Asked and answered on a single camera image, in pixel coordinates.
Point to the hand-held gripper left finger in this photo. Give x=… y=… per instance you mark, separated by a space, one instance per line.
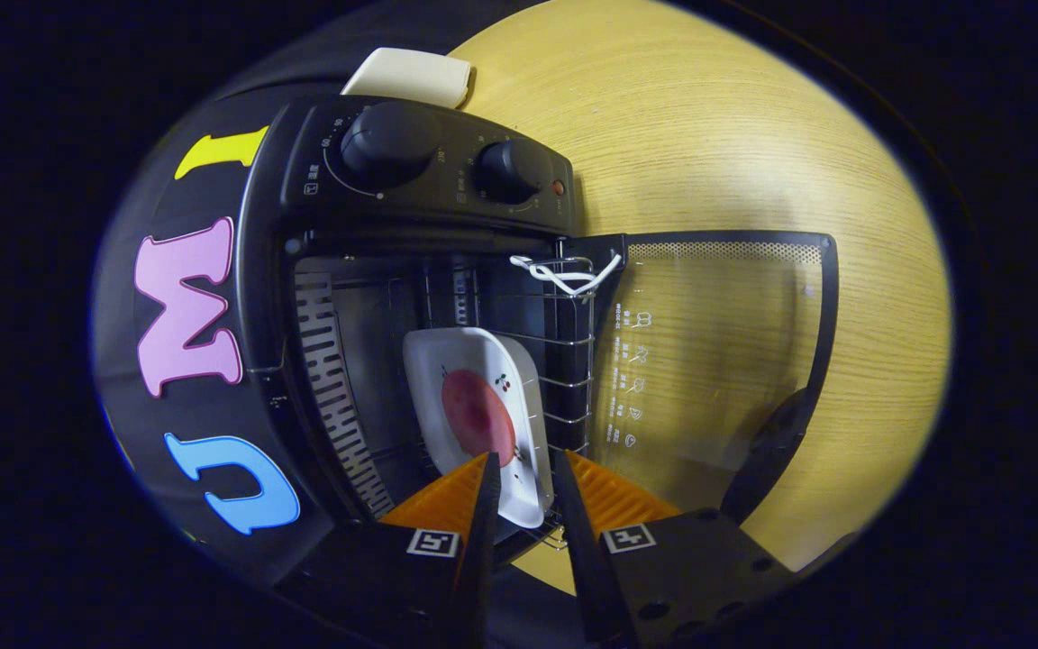
x=483 y=541

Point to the white slot toaster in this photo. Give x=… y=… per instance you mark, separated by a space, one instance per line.
x=411 y=77

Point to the white square plate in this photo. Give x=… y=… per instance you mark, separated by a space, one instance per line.
x=456 y=347

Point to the round pink meat slice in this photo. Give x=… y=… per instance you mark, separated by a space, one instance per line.
x=478 y=415

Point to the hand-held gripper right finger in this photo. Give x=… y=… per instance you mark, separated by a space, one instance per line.
x=587 y=559

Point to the black toaster oven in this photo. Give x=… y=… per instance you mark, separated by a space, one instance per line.
x=429 y=212

